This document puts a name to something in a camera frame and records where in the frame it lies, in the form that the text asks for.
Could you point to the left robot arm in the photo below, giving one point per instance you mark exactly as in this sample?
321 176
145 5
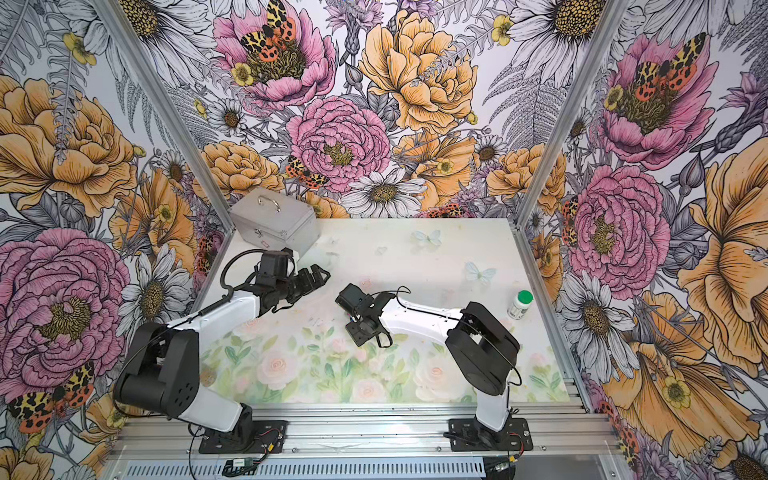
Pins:
162 372

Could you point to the silver metal case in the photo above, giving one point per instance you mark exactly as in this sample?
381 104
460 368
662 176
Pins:
273 221

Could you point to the aluminium front rail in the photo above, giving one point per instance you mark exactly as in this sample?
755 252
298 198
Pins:
368 430

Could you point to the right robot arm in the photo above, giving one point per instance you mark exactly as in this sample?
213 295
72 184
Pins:
484 351

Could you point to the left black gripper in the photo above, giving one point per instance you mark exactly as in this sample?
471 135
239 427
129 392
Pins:
308 285

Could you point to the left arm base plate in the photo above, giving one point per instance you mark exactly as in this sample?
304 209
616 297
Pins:
251 438

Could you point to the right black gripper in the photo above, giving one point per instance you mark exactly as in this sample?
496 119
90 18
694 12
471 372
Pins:
358 337

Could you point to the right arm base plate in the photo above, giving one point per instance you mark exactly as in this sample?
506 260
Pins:
470 435

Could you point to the small green circuit board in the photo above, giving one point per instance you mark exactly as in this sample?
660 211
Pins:
239 467

